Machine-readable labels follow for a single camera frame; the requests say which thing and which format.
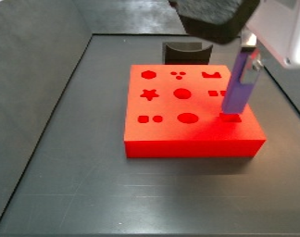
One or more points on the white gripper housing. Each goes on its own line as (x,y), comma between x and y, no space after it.
(275,24)

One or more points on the red shape sorter board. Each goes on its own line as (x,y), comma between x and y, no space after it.
(174,119)

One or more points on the black foam pad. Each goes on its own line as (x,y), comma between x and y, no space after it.
(215,20)

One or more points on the purple rectangular block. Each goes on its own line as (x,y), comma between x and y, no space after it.
(237,93)

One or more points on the black curved holder block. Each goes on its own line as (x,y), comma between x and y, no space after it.
(190,53)

